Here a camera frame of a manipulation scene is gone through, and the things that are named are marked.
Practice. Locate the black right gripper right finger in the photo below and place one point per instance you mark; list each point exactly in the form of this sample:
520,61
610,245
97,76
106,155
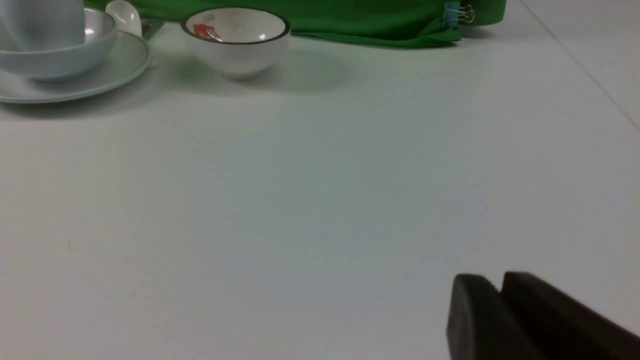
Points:
560,326

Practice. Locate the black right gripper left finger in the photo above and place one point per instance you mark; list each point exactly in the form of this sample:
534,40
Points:
480,326

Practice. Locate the pale blue bowl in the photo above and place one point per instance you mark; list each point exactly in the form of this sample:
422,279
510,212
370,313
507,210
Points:
101,32

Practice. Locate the pale blue cup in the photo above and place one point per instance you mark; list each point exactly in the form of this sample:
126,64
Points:
44,25

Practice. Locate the green backdrop cloth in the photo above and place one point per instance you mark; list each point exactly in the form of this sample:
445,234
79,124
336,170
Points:
399,24

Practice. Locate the blue binder clip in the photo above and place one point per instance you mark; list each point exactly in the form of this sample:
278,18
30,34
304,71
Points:
454,15

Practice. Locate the black rimmed white bowl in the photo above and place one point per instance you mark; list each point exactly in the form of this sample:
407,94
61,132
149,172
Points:
237,42

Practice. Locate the pale blue round plate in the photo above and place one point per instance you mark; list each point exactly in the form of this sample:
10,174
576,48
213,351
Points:
129,58

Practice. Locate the white spoon on tray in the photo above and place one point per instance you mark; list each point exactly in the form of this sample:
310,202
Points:
126,16

